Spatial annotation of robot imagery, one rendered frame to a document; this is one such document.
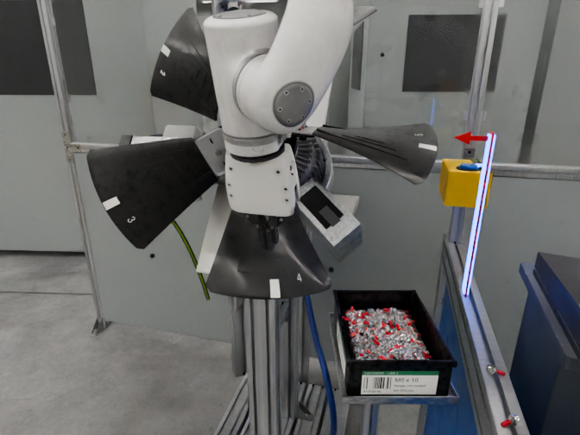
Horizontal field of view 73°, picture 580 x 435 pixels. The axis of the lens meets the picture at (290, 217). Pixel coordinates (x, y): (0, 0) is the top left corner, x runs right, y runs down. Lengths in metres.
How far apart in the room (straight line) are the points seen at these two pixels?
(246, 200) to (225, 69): 0.19
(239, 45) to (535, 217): 1.35
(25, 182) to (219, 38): 2.97
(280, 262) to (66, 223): 2.71
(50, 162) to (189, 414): 2.05
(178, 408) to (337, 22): 1.66
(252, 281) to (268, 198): 0.18
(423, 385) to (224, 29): 0.57
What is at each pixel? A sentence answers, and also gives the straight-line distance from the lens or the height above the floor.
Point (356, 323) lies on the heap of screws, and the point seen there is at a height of 0.85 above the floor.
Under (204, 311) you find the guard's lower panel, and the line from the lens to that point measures 2.02.
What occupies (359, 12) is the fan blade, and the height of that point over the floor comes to 1.41.
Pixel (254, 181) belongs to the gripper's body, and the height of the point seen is 1.15.
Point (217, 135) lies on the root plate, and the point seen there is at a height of 1.17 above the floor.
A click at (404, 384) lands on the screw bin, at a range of 0.69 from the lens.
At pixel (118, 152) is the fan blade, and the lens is 0.88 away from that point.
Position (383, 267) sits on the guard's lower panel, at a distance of 1.66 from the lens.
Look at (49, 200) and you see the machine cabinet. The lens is 3.30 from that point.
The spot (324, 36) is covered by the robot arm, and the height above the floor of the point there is 1.32.
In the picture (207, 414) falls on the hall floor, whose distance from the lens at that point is 1.81.
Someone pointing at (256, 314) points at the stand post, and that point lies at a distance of 1.11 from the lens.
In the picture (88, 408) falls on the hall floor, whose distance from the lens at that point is 1.98.
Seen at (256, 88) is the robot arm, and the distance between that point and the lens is 0.41.
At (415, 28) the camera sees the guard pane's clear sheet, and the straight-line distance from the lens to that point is 1.51.
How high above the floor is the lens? 1.28
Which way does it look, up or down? 20 degrees down
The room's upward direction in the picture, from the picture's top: straight up
